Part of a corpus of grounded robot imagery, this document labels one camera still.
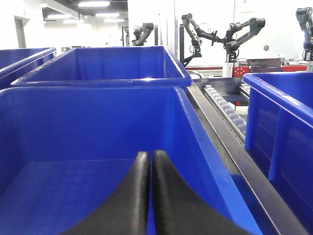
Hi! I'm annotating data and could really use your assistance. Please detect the white roller track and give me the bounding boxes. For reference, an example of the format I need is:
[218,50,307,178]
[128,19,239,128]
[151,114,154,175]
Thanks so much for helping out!
[203,85,246,142]

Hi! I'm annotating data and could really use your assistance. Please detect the blue plastic bin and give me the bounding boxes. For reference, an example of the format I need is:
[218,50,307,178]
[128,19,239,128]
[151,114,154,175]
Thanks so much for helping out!
[0,86,261,235]
[243,71,313,234]
[11,46,192,89]

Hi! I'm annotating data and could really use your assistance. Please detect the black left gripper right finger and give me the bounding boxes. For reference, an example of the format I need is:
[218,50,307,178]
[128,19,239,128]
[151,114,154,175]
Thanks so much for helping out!
[153,150,249,235]

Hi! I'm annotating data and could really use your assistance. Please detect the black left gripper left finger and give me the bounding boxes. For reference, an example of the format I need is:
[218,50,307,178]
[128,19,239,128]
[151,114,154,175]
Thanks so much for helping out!
[63,151,151,235]

